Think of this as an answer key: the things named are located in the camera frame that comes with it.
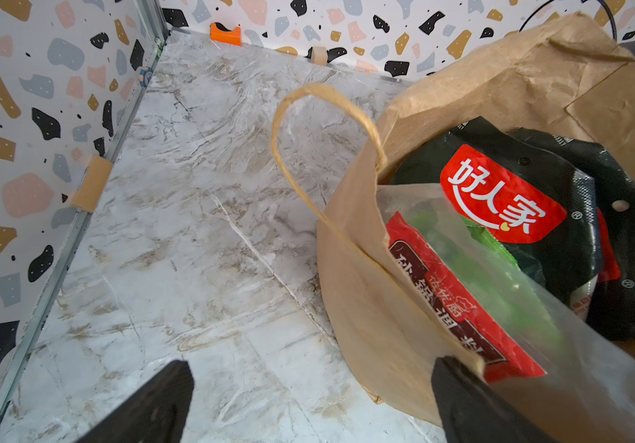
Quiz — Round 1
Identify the clear red condiment packet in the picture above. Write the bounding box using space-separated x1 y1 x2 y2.
377 184 635 442

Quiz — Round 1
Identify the green seaweed condiment packet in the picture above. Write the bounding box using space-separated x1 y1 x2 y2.
391 117 605 304

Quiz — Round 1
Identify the small wooden block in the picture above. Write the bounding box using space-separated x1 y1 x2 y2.
310 46 329 66

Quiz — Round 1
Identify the brown paper bag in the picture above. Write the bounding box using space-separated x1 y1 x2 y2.
272 14 635 442

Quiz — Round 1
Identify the dark green condiment packet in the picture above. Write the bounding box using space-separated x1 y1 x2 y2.
511 128 635 341

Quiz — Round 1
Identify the orange small object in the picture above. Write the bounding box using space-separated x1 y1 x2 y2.
210 22 242 46

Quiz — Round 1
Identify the tan tape piece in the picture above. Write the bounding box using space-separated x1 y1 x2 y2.
70 156 114 213

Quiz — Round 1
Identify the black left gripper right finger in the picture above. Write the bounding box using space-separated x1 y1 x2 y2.
431 356 553 443

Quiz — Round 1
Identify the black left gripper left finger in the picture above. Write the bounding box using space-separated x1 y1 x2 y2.
79 360 194 443

